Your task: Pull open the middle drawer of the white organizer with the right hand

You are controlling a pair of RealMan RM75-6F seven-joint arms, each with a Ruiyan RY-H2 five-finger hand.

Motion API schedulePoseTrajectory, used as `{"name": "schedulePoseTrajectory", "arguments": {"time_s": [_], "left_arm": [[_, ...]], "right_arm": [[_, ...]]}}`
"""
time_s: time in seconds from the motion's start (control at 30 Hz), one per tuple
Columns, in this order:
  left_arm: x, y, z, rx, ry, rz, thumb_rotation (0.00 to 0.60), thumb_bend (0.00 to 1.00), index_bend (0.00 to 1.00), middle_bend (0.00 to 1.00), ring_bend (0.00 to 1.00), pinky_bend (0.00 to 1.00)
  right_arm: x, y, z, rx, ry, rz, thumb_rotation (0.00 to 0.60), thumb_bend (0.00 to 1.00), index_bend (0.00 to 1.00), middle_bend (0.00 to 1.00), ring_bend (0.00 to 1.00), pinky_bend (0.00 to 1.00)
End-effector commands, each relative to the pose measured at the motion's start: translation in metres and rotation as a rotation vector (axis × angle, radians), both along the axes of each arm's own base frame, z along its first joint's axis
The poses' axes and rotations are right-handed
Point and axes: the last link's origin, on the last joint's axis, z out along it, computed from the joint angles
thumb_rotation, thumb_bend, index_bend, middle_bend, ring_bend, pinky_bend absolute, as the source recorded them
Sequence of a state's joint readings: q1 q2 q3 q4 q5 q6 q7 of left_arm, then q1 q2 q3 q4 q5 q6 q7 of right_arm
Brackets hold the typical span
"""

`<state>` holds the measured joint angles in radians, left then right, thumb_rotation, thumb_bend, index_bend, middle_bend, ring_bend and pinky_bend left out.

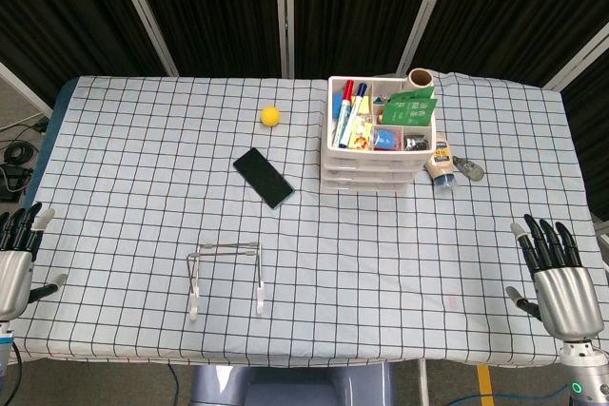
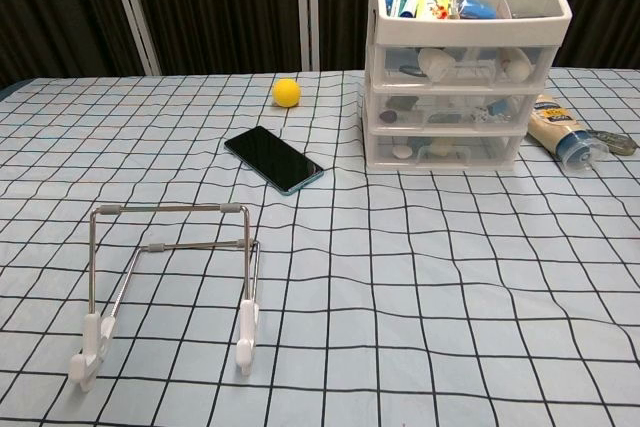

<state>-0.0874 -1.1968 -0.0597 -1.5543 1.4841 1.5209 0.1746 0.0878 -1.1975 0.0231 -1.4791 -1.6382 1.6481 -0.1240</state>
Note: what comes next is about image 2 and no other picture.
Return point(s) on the clear drawer with brown packet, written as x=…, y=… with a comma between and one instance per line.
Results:
x=450, y=107

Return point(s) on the clear drawer with white shell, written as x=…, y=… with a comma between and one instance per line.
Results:
x=495, y=149

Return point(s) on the black smartphone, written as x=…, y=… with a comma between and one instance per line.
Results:
x=272, y=159

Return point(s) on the dark round disc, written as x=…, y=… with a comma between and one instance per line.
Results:
x=387, y=116

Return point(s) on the yellow ball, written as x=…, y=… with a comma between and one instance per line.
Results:
x=286, y=92

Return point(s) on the blue checkered tablecloth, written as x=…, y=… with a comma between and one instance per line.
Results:
x=400, y=272

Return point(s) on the black folding screen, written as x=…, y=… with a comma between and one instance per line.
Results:
x=307, y=7

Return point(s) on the yellow snack packet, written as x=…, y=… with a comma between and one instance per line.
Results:
x=435, y=3

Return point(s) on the white round ball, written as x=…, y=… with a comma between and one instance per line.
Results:
x=517, y=68

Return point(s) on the blue plastic pack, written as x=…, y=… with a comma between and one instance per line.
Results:
x=475, y=7

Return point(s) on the cream tube with blue cap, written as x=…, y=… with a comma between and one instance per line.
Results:
x=555, y=124

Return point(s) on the white plastic drawer organizer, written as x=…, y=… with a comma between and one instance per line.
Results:
x=475, y=29

